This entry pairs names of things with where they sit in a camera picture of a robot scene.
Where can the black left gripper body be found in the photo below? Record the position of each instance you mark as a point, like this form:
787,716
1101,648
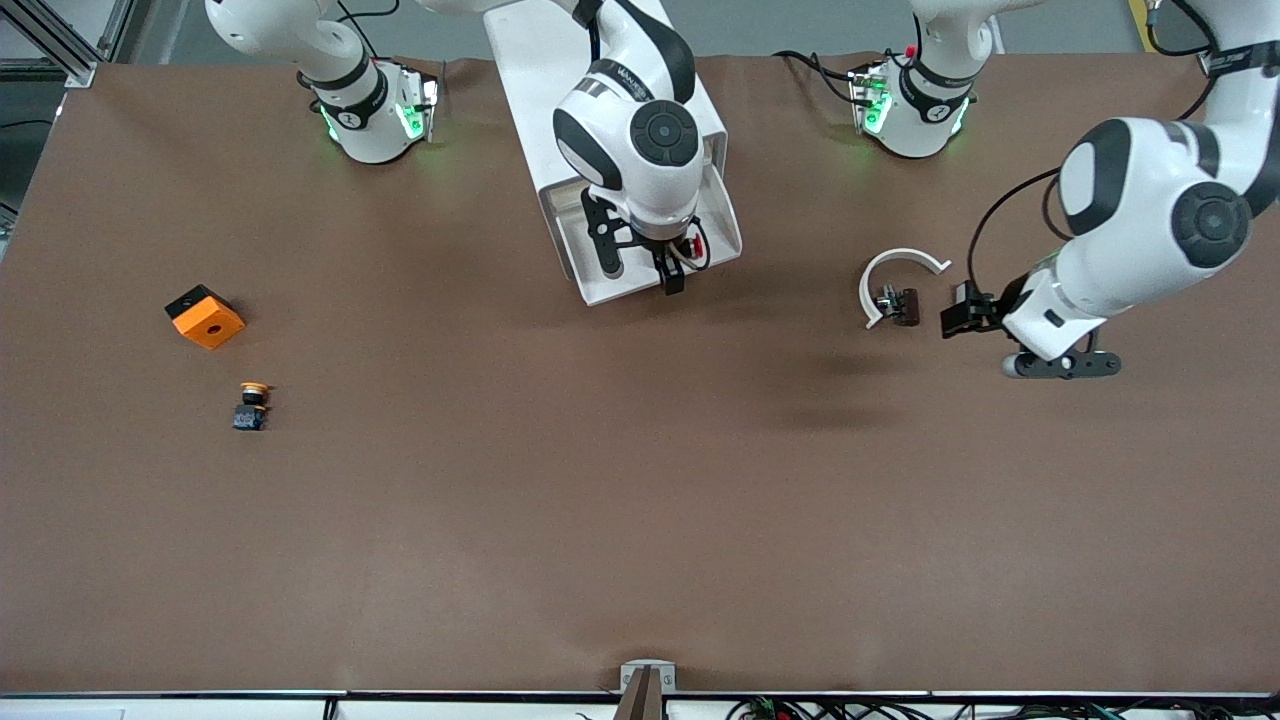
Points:
1000,303

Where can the red emergency stop button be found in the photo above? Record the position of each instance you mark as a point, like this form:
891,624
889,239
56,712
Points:
698,245

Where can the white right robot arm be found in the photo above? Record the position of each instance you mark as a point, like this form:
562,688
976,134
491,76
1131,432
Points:
640,130

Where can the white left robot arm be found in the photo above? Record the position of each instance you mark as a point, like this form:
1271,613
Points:
1150,200

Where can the yellow push button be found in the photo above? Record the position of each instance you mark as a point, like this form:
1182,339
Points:
250,410

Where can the brown cylinder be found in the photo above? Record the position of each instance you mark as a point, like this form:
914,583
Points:
908,307

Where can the white curved pipe clamp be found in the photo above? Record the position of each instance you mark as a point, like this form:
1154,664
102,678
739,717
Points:
878,265

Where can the brown table cover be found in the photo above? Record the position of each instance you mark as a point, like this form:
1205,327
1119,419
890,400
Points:
640,500

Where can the orange box with hole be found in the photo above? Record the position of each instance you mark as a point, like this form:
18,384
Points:
210,325

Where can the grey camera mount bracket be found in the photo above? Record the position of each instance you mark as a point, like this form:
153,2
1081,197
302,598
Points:
648,668

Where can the aluminium frame profile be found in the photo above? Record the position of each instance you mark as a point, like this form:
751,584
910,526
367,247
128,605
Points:
1262,15
56,40

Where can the brown camera post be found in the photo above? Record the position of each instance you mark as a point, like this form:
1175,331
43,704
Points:
640,705

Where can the metal table edge rail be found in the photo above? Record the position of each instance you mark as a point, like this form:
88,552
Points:
200,693

